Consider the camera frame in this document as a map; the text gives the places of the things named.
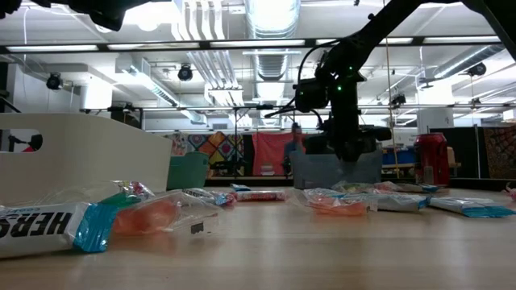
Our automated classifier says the green gummy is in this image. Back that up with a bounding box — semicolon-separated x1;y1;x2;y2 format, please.
99;180;156;207
331;180;374;194

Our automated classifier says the red gummy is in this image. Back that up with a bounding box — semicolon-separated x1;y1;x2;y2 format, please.
372;180;406;193

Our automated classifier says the orange gummy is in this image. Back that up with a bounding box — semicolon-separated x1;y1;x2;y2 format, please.
296;188;378;217
112;192;221;235

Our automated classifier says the red white snack packet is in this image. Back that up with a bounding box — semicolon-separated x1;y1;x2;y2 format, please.
235;190;288;202

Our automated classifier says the grey translucent plastic bin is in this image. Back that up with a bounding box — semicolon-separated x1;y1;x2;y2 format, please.
289;149;383;190

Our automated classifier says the person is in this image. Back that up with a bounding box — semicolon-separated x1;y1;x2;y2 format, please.
283;122;307;178

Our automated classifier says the blue storage bin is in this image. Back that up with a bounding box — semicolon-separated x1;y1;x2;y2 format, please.
381;147;417;166

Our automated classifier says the red hanging cloth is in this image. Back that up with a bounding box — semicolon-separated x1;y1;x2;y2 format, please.
252;131;300;177

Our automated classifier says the red soda can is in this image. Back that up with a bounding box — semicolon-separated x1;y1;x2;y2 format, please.
414;132;451;186

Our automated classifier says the white column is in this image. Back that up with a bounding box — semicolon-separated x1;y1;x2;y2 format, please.
417;107;456;135

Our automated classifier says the white light bar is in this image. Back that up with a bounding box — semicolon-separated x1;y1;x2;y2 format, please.
6;43;100;53
422;35;501;44
106;42;202;51
315;37;414;45
209;39;306;48

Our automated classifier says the black partition panel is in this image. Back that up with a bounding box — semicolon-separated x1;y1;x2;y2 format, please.
447;126;484;180

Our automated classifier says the colourful patchwork quilt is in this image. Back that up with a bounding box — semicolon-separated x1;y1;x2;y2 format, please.
164;130;256;178

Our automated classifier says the black ceiling spotlight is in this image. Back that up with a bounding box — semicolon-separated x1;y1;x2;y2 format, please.
177;64;194;82
45;72;65;91
467;62;488;77

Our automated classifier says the white ceiling pipe bundle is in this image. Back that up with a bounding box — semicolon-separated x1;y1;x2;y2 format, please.
171;0;246;108

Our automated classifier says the dark patterned hanging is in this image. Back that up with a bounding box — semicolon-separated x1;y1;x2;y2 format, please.
482;126;516;180

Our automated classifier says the green plastic bin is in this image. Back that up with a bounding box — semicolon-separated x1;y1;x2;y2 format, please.
166;151;210;191

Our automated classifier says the white plastic bin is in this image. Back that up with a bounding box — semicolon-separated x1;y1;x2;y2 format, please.
0;112;173;206

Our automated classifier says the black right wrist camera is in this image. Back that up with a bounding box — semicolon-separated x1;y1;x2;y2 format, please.
294;77;330;114

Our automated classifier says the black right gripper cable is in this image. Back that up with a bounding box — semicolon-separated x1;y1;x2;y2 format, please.
264;42;335;134

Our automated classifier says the silver ventilation duct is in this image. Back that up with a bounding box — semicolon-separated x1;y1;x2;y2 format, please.
243;0;302;81
433;43;505;80

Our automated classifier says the black aluminium rig frame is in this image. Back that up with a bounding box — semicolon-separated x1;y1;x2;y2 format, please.
0;0;516;61

